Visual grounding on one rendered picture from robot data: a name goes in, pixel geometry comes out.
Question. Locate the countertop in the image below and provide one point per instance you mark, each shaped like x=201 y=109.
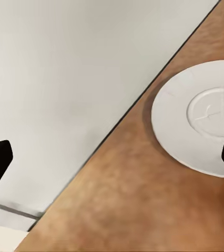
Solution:
x=132 y=195

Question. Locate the fridge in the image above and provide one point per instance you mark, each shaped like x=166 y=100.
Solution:
x=70 y=71

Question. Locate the saucer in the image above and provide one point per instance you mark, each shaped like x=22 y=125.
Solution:
x=187 y=117

